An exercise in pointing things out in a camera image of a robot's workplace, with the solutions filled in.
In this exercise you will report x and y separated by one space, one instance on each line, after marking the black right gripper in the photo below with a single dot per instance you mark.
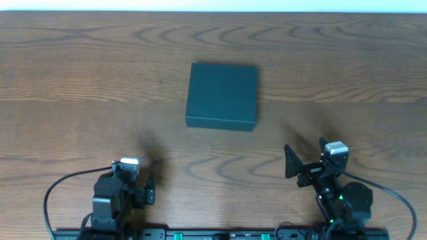
313 169

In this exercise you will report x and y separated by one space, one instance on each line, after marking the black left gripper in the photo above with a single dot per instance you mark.
149 194

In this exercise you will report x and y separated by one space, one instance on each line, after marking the dark green box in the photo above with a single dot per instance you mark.
222 97

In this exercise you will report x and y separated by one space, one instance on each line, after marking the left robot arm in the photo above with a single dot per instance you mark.
116 195

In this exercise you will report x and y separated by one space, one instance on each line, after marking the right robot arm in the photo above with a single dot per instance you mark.
346 208

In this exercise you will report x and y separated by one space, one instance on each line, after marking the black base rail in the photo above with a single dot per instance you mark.
162 234

